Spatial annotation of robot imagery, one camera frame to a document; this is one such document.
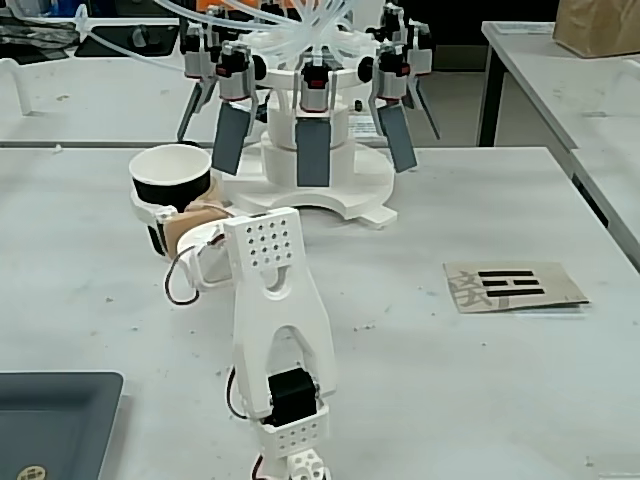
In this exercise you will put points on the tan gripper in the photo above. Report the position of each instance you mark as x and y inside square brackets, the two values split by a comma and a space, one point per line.
[151, 216]

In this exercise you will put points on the black paper cup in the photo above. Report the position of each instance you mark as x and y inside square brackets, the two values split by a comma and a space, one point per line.
[170, 191]

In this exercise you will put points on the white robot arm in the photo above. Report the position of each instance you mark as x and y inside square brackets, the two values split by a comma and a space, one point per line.
[280, 320]

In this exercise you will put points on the small black round cap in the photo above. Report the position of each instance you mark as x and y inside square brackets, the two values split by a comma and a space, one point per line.
[192, 144]

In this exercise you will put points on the grey flat paddle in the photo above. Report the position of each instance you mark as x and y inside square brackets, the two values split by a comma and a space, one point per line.
[313, 152]
[200, 92]
[399, 137]
[422, 100]
[230, 140]

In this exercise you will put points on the grey red motor unit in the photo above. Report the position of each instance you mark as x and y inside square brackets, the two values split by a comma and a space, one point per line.
[314, 92]
[420, 55]
[392, 75]
[195, 62]
[235, 77]

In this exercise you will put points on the white printed label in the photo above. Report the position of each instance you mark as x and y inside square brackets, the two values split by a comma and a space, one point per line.
[362, 126]

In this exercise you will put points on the clear tube bundle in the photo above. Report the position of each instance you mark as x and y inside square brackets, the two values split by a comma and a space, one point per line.
[312, 30]

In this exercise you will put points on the blue-grey plastic tray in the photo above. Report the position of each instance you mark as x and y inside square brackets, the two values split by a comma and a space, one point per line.
[55, 415]

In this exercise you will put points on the round gold tray sticker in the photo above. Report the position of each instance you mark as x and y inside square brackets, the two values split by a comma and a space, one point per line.
[31, 473]

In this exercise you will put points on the printed cardboard card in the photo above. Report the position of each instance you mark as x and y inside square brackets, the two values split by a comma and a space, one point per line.
[555, 280]

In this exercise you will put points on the white side table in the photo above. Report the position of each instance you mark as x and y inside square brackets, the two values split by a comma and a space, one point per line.
[550, 85]

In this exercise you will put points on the brown cardboard box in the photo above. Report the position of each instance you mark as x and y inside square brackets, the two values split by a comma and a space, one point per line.
[600, 25]

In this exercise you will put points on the white machine pedestal base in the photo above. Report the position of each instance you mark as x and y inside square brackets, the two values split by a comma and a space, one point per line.
[277, 165]

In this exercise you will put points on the white curved bracket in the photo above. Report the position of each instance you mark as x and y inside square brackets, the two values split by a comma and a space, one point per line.
[22, 95]

